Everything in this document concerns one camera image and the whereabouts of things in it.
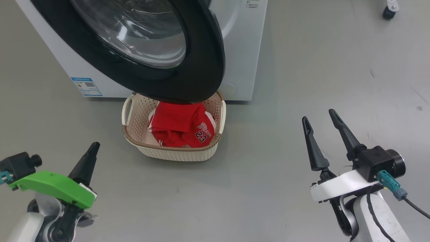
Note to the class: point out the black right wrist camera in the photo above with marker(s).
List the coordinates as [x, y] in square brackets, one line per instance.
[378, 161]

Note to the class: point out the red basketball jersey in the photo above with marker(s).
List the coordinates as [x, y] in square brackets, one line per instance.
[174, 124]

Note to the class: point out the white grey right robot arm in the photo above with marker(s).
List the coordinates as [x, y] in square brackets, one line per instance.
[386, 218]

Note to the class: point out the blue energy label sticker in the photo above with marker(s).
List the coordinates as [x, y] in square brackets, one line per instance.
[86, 86]

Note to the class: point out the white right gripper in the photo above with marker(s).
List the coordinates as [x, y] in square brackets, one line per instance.
[339, 185]

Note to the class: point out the cream perforated laundry basket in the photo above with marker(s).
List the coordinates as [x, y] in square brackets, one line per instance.
[174, 153]

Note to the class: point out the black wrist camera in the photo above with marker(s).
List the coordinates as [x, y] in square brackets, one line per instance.
[378, 161]
[18, 164]

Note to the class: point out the white washing machine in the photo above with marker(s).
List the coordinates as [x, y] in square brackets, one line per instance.
[242, 50]

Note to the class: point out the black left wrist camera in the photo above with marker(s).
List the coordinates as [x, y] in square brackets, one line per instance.
[18, 164]

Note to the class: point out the round glass washing machine door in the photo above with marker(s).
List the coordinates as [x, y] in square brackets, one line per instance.
[201, 67]

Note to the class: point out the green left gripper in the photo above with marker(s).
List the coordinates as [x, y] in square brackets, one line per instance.
[50, 186]

